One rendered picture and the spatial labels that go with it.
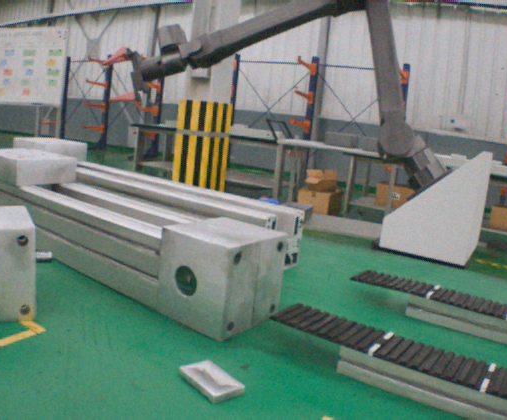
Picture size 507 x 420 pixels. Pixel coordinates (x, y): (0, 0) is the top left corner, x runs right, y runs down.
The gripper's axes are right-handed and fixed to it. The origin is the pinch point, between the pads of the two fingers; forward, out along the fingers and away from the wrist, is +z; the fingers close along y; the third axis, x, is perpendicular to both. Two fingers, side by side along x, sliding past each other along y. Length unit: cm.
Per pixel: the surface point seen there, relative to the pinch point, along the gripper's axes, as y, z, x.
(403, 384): -52, -38, 81
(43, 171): -24, 1, 47
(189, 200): -34, -20, 45
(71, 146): -16.0, 7.3, 16.1
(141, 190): -30, -11, 39
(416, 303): -52, -46, 62
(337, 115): 42, -193, -722
